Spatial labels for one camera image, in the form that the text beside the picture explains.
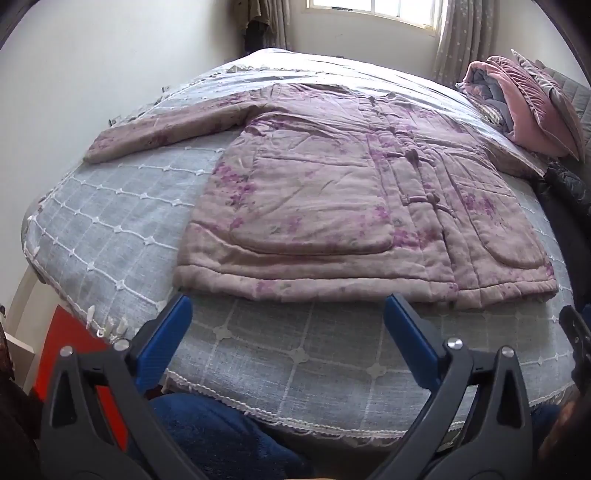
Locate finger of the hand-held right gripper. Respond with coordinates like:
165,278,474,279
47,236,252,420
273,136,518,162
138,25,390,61
560,305,591,385

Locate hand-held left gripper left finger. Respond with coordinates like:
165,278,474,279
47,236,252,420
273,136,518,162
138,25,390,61
39,294,208,480

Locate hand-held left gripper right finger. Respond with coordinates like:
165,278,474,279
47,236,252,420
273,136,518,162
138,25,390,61
369,293,548,480

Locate floral padded jacket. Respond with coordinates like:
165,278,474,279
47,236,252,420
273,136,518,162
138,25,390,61
83,82,558,310

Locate hanging dark clothes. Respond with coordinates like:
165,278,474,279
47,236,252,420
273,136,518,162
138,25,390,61
242,0,278,52

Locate red box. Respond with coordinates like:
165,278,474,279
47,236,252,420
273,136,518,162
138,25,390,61
33,305,136,455

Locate grey checked bedspread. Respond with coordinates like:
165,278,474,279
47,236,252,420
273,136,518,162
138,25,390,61
21,48,578,448

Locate person's legs in blue pants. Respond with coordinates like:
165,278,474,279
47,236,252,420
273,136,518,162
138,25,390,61
129,391,319,480

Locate black puffer jacket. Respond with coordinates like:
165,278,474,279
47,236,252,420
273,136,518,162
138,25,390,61
536,159,591,308

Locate white bedside cabinet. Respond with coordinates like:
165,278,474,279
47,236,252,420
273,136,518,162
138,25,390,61
0,330,37,400

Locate pink folded quilt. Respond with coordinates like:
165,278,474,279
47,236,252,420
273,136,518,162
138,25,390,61
455,55,573,160

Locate checked folded blanket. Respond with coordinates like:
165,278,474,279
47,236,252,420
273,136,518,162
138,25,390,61
465,91,508,126

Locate pink and grey velvet pillow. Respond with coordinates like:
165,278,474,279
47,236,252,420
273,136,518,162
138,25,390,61
510,48,587,162

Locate grey quilted headboard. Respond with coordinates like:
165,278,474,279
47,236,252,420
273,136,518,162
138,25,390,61
536,58,591,134

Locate grey patterned curtain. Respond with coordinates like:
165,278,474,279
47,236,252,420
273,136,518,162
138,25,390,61
433,0,498,88
261,0,295,51

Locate window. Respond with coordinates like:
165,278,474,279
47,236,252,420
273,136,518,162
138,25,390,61
307,0,444,37

